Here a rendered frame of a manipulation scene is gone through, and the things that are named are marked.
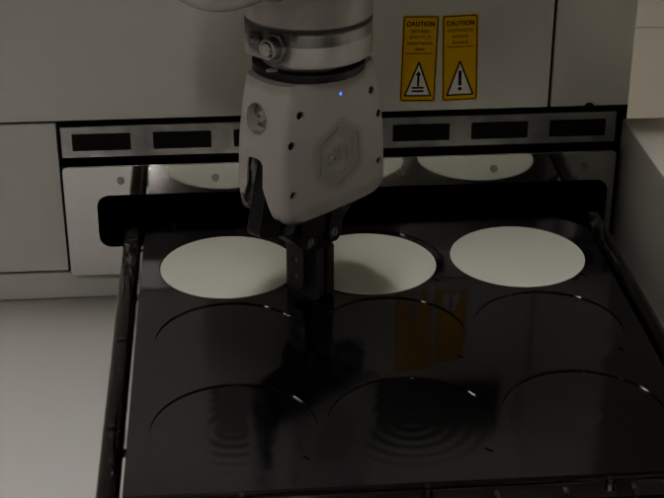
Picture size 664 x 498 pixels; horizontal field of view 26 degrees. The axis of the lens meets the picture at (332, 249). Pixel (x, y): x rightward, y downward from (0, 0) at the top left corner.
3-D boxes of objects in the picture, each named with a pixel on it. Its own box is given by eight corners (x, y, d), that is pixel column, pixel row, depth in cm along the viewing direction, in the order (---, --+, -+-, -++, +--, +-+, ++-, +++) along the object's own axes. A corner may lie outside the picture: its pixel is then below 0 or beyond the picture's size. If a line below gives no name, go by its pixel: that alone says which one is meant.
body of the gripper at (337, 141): (292, 76, 89) (294, 239, 94) (402, 40, 96) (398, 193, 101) (211, 49, 94) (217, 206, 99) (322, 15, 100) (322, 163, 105)
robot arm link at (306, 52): (302, 43, 88) (302, 90, 89) (399, 13, 94) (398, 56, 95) (211, 15, 93) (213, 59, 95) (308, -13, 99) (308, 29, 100)
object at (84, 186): (72, 267, 118) (63, 159, 113) (602, 247, 121) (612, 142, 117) (71, 277, 116) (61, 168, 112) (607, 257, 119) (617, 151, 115)
